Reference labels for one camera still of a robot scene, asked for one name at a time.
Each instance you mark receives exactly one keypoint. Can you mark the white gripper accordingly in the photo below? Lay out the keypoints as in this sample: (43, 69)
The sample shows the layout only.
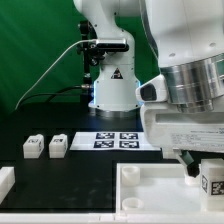
(165, 127)

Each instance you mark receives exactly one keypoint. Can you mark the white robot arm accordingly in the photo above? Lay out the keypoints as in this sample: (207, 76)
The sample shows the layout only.
(182, 108)

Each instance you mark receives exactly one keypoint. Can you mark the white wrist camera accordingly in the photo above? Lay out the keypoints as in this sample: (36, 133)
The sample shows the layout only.
(155, 90)

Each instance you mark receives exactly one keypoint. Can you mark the white sheet with tags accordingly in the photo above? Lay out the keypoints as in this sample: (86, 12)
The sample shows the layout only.
(131, 141)

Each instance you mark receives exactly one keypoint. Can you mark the white square table top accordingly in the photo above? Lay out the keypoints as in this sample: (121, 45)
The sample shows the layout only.
(162, 188)

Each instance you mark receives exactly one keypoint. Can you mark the white left obstacle block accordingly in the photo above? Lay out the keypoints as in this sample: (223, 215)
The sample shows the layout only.
(7, 180)

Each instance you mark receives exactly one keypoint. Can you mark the white front rail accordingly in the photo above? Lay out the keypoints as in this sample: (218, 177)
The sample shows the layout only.
(213, 218)

